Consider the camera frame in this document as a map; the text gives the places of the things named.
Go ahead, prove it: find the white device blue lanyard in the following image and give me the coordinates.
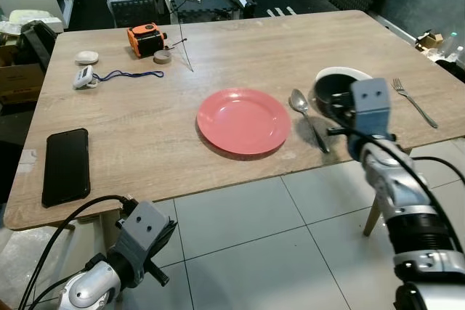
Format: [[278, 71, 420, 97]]
[[73, 65, 165, 90]]

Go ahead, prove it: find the light wooden table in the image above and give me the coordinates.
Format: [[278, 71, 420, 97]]
[[4, 10, 465, 253]]

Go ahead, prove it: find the orange black device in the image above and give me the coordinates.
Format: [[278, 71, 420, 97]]
[[127, 23, 168, 58]]

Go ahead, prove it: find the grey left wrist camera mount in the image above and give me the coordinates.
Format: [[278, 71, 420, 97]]
[[116, 203, 174, 267]]

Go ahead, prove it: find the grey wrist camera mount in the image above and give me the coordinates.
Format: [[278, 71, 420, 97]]
[[350, 78, 397, 144], [116, 203, 174, 267]]

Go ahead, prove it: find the grey crate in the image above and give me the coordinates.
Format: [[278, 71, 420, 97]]
[[108, 0, 161, 29]]

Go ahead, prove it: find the silver metal fork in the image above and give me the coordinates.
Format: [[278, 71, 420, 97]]
[[392, 78, 440, 129]]

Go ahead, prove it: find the black backpack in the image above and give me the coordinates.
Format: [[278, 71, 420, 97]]
[[18, 22, 57, 71]]

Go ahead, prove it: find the black smartphone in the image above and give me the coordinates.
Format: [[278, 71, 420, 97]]
[[41, 128, 91, 208]]

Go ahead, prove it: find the black foam block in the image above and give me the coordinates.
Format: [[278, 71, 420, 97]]
[[173, 0, 256, 24]]

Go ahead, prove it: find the white bowl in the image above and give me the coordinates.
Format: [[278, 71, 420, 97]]
[[314, 67, 373, 107]]

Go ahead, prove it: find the red plate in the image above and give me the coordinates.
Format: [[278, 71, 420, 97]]
[[197, 89, 291, 155]]

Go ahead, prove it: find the brown cardboard box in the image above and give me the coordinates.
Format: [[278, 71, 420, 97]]
[[0, 63, 46, 104]]

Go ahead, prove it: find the white oval case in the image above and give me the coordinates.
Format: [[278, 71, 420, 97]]
[[76, 50, 100, 64]]

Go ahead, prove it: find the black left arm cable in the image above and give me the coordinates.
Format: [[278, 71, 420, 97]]
[[18, 195, 135, 310]]

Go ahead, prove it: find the black bag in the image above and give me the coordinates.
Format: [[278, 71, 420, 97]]
[[436, 60, 465, 82]]

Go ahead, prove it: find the thin black wire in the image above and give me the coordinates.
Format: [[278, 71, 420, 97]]
[[166, 0, 195, 73]]

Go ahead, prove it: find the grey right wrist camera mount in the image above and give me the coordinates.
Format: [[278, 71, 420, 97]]
[[350, 78, 397, 144]]

